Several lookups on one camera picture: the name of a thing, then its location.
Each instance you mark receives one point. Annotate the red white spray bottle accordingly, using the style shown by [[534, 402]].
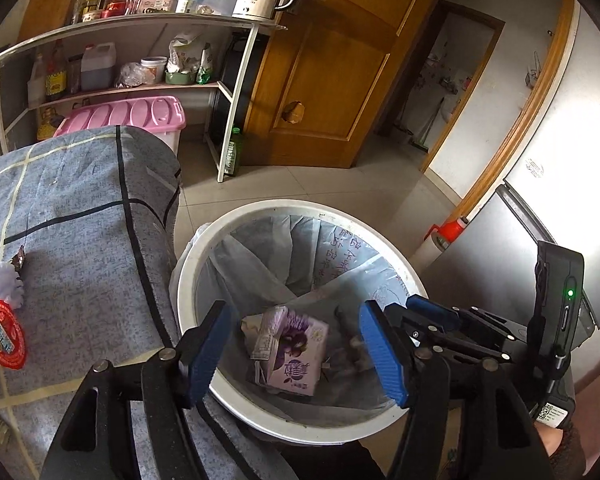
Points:
[[447, 232]]

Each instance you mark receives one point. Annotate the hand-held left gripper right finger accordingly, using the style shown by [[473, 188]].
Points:
[[380, 355]]

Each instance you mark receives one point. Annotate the wooden door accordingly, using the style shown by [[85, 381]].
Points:
[[330, 60]]

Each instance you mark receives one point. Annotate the brown snack wrapper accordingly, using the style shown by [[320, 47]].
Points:
[[19, 259]]

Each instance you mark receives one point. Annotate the red tin jar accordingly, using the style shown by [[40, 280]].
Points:
[[116, 6]]

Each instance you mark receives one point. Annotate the white round trash bin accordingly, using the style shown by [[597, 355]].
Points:
[[280, 207]]

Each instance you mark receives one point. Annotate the curved white shelf rack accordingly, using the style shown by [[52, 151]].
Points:
[[155, 21]]

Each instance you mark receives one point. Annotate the green bowl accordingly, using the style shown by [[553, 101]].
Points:
[[180, 78]]

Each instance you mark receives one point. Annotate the purple drink carton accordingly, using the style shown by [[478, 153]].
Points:
[[295, 345]]

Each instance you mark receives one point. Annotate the white food bag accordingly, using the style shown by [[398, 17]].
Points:
[[185, 52]]

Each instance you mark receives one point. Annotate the red lidded plastic cup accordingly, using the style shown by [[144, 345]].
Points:
[[2, 332]]

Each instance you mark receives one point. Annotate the pink utensil holder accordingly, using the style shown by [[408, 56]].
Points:
[[155, 4]]

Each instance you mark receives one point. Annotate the white jerry can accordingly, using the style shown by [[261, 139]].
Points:
[[98, 67]]

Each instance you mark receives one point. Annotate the person's right forearm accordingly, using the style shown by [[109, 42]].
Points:
[[562, 452]]

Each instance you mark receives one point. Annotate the dark glass jar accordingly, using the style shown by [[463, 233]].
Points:
[[75, 74]]

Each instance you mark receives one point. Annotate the translucent bin liner bag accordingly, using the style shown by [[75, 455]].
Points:
[[260, 270]]

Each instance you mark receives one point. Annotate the grey refrigerator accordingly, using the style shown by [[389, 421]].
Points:
[[505, 240]]

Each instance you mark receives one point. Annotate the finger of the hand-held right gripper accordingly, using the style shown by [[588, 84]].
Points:
[[430, 307], [460, 346]]

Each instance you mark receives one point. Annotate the crumpled clear plastic bag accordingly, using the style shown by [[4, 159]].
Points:
[[130, 76]]

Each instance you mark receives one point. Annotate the pink lidded storage box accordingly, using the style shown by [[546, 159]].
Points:
[[125, 115]]

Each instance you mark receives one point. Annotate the blue checked blanket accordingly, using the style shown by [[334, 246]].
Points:
[[80, 240]]

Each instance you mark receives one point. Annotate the clear plastic bottle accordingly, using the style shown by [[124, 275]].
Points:
[[37, 82]]

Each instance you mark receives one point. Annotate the red capped soy bottle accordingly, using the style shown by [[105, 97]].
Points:
[[56, 75]]

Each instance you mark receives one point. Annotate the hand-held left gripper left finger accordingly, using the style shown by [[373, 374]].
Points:
[[215, 350]]

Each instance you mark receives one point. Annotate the yellow cooking oil bottle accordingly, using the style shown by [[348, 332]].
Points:
[[47, 122]]

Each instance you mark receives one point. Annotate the white plastic tub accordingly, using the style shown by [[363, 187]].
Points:
[[153, 69]]

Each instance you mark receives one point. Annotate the green food packet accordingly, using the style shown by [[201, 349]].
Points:
[[205, 62]]

